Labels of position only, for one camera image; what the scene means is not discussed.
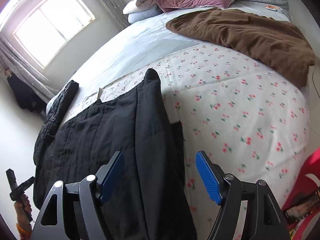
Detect black padded coat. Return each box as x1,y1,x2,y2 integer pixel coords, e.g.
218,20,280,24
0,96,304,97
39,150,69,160
32,69,197,239

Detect dark clothes hanging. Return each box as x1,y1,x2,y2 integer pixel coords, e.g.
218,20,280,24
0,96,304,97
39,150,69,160
4,69,46,114

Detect left hand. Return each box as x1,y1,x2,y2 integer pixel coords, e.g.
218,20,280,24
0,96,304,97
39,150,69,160
14,194,32,231

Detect cherry print bed sheet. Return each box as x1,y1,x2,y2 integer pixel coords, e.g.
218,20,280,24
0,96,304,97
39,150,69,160
66,43,309,239

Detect black quilted puffer jacket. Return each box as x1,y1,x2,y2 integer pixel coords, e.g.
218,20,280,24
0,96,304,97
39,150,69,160
33,80,79,166

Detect red bag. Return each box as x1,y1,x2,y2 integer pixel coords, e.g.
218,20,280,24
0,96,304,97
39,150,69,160
282,150,319,239

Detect brown garment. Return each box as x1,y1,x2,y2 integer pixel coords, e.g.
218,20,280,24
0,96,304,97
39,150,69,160
166,8,315,87

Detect window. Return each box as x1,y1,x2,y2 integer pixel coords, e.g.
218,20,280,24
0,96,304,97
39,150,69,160
13,0,95,69

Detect folded light blue blanket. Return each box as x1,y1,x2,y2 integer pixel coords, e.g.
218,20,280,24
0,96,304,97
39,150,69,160
128,5,163,24

